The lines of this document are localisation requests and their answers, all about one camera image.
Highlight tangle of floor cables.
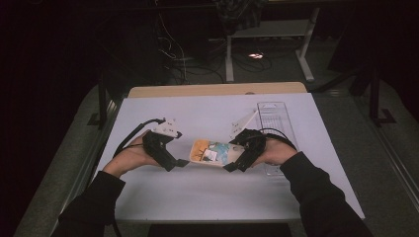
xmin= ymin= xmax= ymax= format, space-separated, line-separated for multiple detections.
xmin=153 ymin=9 xmax=275 ymax=85

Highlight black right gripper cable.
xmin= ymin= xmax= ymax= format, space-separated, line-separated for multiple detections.
xmin=259 ymin=126 xmax=298 ymax=151

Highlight white metal desk frame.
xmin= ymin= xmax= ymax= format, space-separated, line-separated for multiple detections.
xmin=224 ymin=7 xmax=321 ymax=84

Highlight clear plastic packaging box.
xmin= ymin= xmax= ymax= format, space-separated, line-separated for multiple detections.
xmin=255 ymin=101 xmax=299 ymax=178

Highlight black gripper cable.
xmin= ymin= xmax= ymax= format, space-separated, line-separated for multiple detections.
xmin=259 ymin=126 xmax=298 ymax=151
xmin=112 ymin=118 xmax=166 ymax=160

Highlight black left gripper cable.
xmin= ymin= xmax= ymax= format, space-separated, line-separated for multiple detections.
xmin=112 ymin=118 xmax=166 ymax=160

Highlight dark hanging cloth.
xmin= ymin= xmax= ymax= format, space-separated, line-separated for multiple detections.
xmin=212 ymin=0 xmax=269 ymax=36

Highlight black metal stand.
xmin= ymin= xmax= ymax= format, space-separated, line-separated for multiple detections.
xmin=86 ymin=73 xmax=111 ymax=128
xmin=368 ymin=63 xmax=398 ymax=128

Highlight grey metal rail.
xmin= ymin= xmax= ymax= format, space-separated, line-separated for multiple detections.
xmin=374 ymin=129 xmax=419 ymax=206
xmin=48 ymin=98 xmax=124 ymax=237

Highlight person's right hand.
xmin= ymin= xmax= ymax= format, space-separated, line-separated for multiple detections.
xmin=254 ymin=135 xmax=298 ymax=167

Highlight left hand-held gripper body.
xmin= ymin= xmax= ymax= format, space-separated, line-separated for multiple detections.
xmin=141 ymin=118 xmax=182 ymax=173

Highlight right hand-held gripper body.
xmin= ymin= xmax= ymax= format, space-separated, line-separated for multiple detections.
xmin=228 ymin=109 xmax=268 ymax=173

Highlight person's left hand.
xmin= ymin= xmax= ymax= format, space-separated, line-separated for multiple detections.
xmin=102 ymin=130 xmax=160 ymax=179

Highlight small colourful packet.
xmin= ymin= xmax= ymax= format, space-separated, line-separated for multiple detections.
xmin=189 ymin=138 xmax=247 ymax=169

